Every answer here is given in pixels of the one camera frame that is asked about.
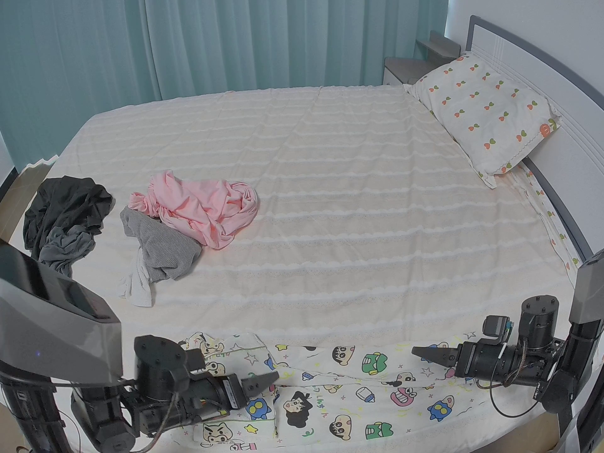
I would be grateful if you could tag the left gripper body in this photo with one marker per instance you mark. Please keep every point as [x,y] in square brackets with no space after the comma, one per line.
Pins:
[219,392]

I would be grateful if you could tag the white printed pyjama top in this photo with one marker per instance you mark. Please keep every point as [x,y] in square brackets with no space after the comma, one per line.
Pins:
[377,394]

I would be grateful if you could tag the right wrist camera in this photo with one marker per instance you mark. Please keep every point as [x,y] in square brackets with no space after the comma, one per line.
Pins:
[498,328]

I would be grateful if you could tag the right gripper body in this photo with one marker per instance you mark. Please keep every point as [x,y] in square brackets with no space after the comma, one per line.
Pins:
[479,359]

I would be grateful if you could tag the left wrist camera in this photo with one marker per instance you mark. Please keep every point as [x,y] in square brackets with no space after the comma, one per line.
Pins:
[196,360]

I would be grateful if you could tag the white printed pillow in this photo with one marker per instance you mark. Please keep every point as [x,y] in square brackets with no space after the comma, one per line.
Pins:
[490,111]

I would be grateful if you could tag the blue-green curtain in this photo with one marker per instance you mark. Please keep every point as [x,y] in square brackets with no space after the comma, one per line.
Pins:
[188,31]

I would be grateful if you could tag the grey and white knit garment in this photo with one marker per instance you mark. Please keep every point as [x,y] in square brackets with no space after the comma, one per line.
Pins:
[165,248]

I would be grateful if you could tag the black garment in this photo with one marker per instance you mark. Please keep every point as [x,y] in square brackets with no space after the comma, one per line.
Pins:
[66,201]

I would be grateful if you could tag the grey bedside table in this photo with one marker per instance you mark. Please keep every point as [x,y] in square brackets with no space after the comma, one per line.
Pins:
[406,66]

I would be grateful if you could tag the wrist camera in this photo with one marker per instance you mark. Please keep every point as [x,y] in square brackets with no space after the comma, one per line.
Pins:
[196,360]
[498,328]

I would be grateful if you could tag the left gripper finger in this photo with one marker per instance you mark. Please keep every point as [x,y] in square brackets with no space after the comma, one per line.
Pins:
[255,390]
[262,379]

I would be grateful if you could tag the pink garment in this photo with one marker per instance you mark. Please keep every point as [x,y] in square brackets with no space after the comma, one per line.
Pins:
[203,205]

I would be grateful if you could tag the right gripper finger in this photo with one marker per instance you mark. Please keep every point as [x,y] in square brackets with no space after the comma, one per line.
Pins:
[436,356]
[441,346]

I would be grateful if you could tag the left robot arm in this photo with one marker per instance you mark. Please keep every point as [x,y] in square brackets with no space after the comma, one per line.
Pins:
[71,347]

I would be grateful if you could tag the bed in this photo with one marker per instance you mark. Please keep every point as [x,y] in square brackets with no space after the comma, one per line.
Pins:
[330,182]

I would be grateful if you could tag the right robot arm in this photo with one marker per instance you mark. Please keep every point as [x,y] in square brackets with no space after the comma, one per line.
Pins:
[580,347]

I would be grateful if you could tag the dark grey garment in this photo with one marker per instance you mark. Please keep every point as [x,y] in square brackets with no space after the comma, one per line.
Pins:
[63,250]

